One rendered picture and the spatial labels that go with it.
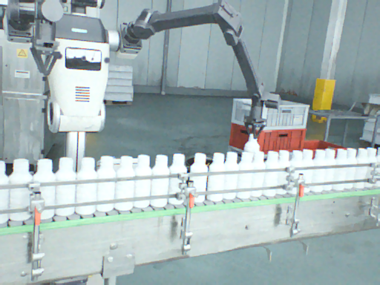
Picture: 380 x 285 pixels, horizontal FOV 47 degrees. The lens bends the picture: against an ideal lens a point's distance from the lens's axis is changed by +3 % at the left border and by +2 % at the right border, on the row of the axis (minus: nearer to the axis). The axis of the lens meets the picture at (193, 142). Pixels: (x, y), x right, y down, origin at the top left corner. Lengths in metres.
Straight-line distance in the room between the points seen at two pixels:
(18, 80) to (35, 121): 0.45
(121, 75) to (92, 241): 9.75
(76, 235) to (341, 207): 1.07
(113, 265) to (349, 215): 1.01
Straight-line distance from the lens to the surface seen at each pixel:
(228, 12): 1.70
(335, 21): 11.62
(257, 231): 1.64
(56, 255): 1.34
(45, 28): 1.37
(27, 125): 5.01
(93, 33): 1.94
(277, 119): 3.93
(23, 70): 4.94
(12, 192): 1.29
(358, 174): 1.96
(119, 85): 11.00
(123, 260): 1.41
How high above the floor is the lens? 1.50
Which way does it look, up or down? 12 degrees down
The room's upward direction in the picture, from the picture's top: 6 degrees clockwise
